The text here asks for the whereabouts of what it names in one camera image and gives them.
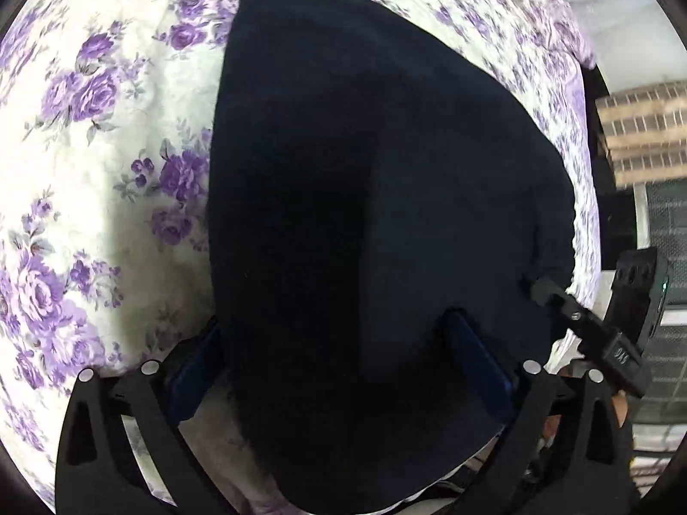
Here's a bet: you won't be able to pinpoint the brown slatted crate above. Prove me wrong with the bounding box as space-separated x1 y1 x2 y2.
595 80 687 190

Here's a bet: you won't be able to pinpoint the dark navy pants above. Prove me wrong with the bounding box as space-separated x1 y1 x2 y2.
207 0 578 515

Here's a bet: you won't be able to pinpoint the purple floral bedsheet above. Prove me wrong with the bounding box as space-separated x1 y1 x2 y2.
0 0 602 515

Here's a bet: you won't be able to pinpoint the grey mesh window screen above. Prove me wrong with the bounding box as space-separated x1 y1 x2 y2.
633 179 687 426

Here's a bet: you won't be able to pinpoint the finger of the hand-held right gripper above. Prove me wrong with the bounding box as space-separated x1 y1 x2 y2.
529 276 598 345

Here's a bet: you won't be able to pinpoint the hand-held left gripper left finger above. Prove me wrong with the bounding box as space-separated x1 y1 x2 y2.
55 326 229 515

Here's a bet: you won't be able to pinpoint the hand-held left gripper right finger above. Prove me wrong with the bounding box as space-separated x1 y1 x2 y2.
440 308 633 515

